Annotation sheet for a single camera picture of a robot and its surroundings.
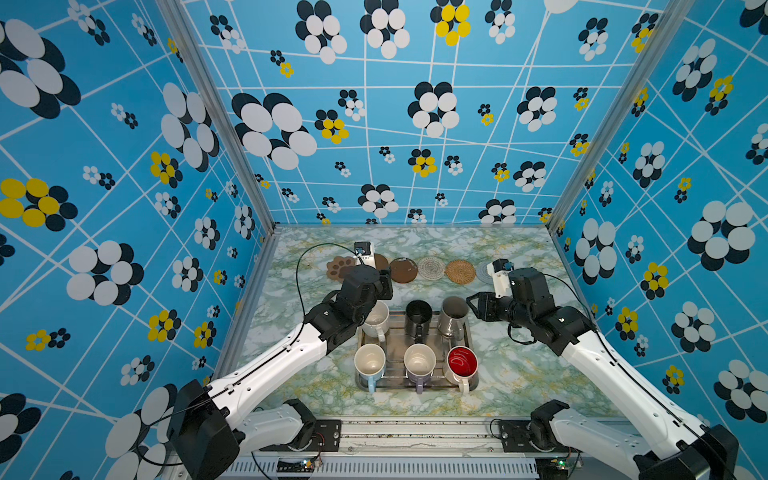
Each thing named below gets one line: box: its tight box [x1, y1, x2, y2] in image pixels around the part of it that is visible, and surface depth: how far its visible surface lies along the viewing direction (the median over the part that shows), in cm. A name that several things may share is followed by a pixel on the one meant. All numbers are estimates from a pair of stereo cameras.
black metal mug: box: [404, 300, 433, 343], surface depth 89 cm
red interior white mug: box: [444, 345, 479, 394], surface depth 80 cm
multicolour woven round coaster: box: [418, 256, 446, 281], surface depth 107 cm
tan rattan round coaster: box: [445, 259, 476, 285], surface depth 107 cm
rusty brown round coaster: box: [390, 257, 418, 283], surface depth 108 cm
